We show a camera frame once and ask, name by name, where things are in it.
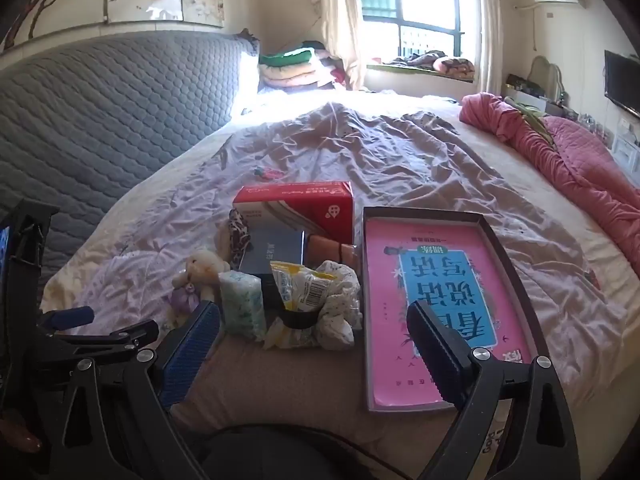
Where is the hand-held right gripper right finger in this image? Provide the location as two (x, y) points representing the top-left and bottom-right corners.
(405, 301), (583, 480)

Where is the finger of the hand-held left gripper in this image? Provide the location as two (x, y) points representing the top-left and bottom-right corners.
(37, 322), (160, 362)
(41, 306), (96, 330)

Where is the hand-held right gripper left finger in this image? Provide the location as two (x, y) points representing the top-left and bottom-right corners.
(35, 300), (223, 480)

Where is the green patterned tissue packet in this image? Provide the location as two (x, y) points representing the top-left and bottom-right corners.
(218, 270), (267, 343)

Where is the cream plush lamb toy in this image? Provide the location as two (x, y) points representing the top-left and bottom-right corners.
(170, 250), (232, 328)

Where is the black hair band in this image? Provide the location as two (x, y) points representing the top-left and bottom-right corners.
(272, 305), (323, 331)

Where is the white dotted cloth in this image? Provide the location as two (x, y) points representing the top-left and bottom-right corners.
(317, 260), (363, 353)

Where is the yellow snack packet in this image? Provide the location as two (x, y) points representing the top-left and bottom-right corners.
(270, 260), (341, 313)

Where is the brown cardboard tray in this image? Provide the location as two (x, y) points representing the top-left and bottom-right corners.
(361, 206), (547, 413)

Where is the person's left hand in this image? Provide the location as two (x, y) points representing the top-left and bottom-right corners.
(0, 407), (43, 456)

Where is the pink book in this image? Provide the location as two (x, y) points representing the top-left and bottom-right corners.
(367, 220), (531, 406)

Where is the leopard print scrunchie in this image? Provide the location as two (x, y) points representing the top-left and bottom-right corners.
(227, 209), (253, 266)

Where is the dark blue box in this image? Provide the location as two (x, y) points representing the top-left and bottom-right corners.
(239, 227), (307, 286)

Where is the grey quilted headboard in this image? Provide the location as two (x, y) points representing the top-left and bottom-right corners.
(0, 31), (261, 281)

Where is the red tissue box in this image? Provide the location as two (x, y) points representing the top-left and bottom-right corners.
(231, 180), (356, 261)

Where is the pink quilt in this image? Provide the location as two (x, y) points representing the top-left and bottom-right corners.
(459, 91), (640, 321)

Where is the green cloth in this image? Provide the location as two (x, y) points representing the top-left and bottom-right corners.
(510, 102), (556, 146)

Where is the white vanity table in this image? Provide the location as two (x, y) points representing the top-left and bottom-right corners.
(501, 74), (617, 148)

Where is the white dresser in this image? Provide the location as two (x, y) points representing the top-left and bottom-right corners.
(612, 130), (640, 186)

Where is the stack of folded blankets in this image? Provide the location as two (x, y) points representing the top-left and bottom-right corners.
(257, 40), (346, 92)

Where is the patterned blanket on windowsill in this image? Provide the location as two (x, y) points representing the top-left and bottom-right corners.
(395, 50), (475, 81)

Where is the vanity mirror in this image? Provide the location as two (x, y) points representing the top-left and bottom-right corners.
(527, 55), (561, 98)

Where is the black television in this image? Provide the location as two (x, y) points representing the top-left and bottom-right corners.
(603, 50), (640, 121)

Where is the cream curtain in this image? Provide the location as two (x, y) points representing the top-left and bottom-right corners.
(467, 0), (503, 96)
(320, 0), (368, 92)

